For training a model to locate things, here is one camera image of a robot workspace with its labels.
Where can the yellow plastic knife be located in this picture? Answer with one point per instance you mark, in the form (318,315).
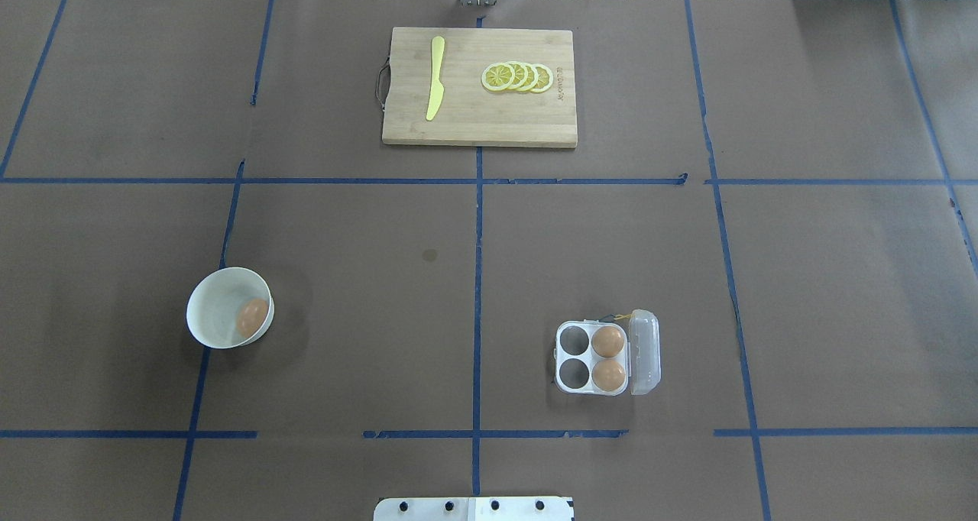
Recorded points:
(436,88)

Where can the brown egg from bowl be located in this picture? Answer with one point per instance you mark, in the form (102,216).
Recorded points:
(251,317)

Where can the brown egg upper slot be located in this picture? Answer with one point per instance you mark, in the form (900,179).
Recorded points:
(608,341)

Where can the white bowl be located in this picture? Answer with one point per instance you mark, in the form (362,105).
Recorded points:
(215,302)

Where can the brown egg lower slot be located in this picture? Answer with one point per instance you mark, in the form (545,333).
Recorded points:
(609,376)

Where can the wooden cutting board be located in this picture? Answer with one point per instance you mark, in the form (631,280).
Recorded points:
(470,116)

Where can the clear plastic egg box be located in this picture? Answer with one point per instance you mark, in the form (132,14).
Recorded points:
(573,356)

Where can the lemon slice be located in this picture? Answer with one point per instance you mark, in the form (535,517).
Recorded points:
(498,77)
(530,78)
(520,75)
(544,78)

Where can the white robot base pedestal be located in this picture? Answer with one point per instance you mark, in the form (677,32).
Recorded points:
(475,508)

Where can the brown egg slot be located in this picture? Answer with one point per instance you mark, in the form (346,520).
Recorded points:
(609,376)
(608,341)

